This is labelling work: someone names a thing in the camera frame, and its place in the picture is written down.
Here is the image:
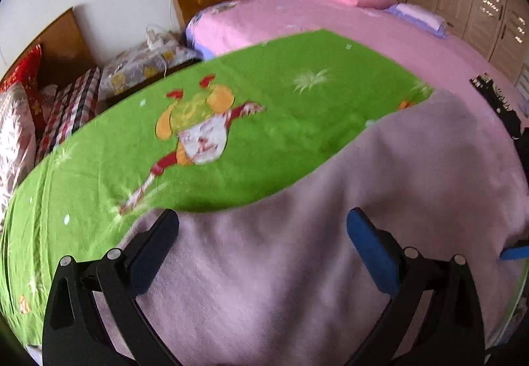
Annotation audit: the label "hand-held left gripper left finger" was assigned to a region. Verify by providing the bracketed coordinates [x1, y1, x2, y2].
[41, 208, 183, 366]

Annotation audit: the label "nightstand with floral cover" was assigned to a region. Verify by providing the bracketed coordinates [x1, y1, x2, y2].
[99, 38, 203, 98]

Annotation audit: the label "pink bed sheet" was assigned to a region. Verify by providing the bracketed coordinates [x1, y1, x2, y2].
[186, 0, 529, 154]

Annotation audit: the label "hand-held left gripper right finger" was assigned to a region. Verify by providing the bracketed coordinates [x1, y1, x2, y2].
[346, 207, 485, 366]

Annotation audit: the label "small plain wooden headboard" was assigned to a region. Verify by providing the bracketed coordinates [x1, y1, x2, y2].
[25, 7, 98, 88]

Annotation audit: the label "mauve pants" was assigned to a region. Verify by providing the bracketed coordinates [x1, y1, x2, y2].
[93, 89, 529, 366]

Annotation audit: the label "plaid bed sheet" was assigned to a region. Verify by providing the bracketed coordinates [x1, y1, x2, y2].
[35, 66, 102, 163]

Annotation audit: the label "lilac pillow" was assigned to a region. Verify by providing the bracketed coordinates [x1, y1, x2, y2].
[386, 3, 449, 37]

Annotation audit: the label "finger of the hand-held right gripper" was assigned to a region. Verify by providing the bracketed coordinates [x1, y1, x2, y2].
[499, 239, 529, 262]

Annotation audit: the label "green printed blanket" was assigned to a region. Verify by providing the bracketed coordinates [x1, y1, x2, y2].
[0, 29, 529, 352]

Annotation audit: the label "black printed garment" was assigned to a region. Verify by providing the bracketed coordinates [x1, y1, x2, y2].
[470, 75, 529, 173]

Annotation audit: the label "red embroidered pillow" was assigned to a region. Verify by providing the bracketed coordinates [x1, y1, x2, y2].
[0, 44, 47, 132]

